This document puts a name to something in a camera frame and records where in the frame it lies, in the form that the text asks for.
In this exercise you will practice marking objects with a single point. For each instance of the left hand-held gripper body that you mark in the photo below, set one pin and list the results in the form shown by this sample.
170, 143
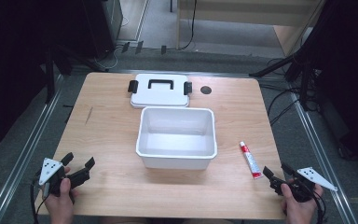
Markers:
52, 169

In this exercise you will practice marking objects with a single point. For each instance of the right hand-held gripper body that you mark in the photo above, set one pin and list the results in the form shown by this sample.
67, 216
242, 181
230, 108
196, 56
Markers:
304, 186

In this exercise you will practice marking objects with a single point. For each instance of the white and red ointment tube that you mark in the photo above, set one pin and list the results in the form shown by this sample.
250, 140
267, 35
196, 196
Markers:
251, 161

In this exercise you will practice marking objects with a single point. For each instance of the white plastic storage box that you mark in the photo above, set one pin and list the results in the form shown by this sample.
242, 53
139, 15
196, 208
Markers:
175, 160

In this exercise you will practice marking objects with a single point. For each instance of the person's right hand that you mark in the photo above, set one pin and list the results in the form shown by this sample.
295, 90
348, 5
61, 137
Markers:
300, 210

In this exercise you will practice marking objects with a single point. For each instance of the person's left hand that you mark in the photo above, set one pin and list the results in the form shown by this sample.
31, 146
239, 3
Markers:
60, 205

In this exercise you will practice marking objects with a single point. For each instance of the black tripod stand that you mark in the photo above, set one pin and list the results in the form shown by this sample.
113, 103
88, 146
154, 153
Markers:
304, 81
49, 77

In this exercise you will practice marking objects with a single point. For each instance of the dark round table grommet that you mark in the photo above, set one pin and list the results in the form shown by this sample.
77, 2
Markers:
206, 90

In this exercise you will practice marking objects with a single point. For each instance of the dark curtain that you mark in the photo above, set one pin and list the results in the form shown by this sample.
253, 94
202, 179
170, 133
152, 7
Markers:
351, 77
9, 62

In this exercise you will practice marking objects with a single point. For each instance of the black cabinet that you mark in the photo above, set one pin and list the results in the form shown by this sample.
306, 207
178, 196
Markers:
105, 25

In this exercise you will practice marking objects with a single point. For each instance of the light wooden desk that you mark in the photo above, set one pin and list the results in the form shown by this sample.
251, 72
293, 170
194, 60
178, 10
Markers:
245, 12

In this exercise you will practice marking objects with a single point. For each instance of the metal floor rail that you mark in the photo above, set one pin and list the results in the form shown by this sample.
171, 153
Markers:
21, 161
323, 161

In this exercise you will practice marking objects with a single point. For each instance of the small black floor bracket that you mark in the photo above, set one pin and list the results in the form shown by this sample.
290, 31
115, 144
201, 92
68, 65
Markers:
163, 49
139, 47

